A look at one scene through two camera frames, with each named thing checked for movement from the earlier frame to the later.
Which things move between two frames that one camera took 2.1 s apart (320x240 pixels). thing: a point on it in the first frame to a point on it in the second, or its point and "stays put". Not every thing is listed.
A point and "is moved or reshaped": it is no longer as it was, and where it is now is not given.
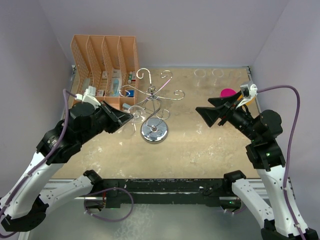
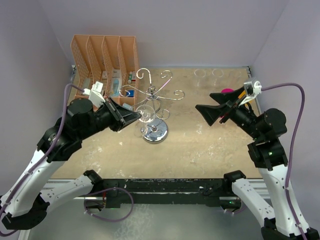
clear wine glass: [139, 114] is moved or reshaped
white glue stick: [130, 77] stays put
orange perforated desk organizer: [110, 63] stays put
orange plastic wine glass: [248, 103] to [243, 93]
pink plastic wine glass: [227, 92] stays put
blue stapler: [126, 106] stays put
